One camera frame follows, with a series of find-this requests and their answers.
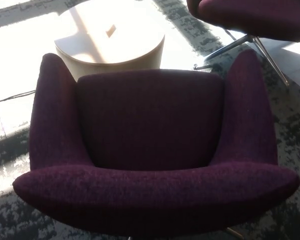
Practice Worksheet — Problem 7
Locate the thin black floor cable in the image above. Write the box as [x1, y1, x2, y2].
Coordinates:
[0, 89, 37, 104]

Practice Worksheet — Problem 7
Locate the round light wood side table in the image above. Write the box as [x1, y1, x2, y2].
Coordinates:
[53, 0, 166, 83]

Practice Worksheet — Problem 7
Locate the purple fabric armchair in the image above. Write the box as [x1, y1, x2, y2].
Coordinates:
[11, 49, 300, 240]

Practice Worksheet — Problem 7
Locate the purple armchair with metal legs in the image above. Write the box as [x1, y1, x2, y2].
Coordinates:
[185, 0, 300, 87]

